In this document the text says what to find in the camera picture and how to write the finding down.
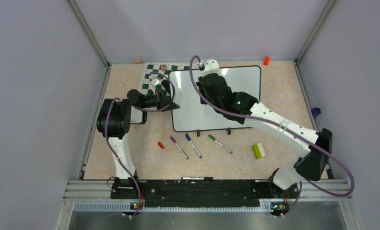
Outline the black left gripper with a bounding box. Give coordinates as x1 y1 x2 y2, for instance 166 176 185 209
140 88 179 112

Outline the white whiteboard black frame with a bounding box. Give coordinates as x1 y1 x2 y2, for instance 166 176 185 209
169 65 262 132

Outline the red marker cap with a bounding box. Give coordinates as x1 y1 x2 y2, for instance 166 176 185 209
157 141 165 149

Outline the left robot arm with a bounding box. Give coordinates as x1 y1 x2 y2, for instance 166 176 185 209
96 90 180 198

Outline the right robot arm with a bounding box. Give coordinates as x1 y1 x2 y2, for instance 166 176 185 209
196 73 333 197

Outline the black sparkly microphone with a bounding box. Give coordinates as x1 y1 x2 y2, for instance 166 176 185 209
161 79 172 96

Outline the pink capped marker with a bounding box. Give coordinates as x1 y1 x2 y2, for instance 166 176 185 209
170 136 189 160

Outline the blue capped marker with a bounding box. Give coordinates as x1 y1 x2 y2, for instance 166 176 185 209
185 133 202 159

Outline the green white chess mat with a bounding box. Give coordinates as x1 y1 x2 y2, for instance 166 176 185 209
138 62 200 104

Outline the green capped marker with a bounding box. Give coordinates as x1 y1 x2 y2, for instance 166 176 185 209
208 134 233 154

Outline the wooden cork piece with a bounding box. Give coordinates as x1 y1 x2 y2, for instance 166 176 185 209
133 59 143 64

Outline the orange block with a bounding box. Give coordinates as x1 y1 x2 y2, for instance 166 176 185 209
263 56 270 66

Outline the green lego brick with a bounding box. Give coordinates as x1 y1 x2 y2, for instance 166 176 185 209
252 143 266 160

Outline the purple block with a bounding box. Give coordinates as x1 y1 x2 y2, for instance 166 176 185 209
311 107 321 117

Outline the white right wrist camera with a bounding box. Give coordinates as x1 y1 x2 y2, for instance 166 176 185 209
198 58 221 77

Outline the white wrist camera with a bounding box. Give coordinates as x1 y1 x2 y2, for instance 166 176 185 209
198 58 221 77
149 77 160 91

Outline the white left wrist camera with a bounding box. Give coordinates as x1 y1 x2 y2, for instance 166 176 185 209
149 77 160 91

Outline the marker on base rail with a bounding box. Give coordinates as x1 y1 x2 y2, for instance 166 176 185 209
181 177 214 181

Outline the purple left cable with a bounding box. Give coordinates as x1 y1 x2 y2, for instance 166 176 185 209
104 71 176 219

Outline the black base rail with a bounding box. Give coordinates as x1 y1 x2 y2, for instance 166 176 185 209
110 177 298 208

